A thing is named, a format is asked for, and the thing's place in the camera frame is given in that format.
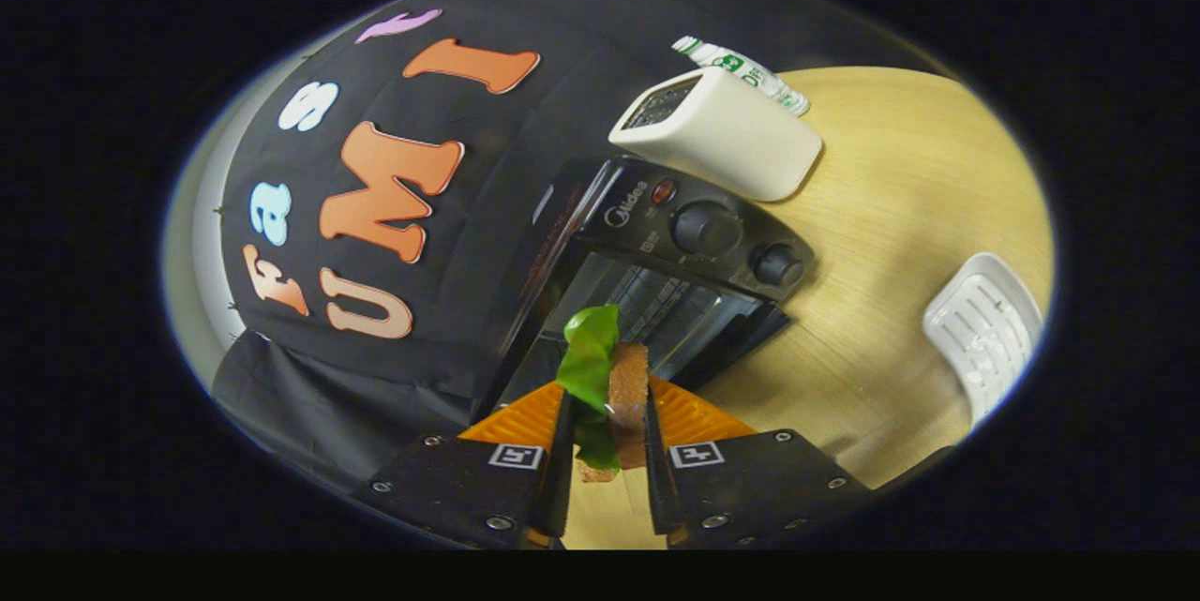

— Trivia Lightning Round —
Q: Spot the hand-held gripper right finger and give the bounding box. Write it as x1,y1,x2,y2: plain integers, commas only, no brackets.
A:
642,374,878,550

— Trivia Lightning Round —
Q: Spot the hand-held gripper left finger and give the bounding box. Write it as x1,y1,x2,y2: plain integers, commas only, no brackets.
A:
354,383,575,550

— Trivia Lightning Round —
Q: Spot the lettuce sandwich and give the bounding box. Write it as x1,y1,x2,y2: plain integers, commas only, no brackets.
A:
556,304,652,484

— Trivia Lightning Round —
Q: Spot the black toaster oven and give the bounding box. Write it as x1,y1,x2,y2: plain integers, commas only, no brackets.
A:
473,156,817,438

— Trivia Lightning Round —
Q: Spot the white pop-up toaster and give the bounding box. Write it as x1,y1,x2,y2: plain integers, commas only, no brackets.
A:
607,67,824,203

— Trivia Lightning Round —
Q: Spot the white ribbed tray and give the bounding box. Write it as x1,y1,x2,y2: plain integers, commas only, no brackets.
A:
922,251,1044,428

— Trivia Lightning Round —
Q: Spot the clear bottle with green label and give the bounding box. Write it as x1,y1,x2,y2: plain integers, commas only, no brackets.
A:
671,36,811,117

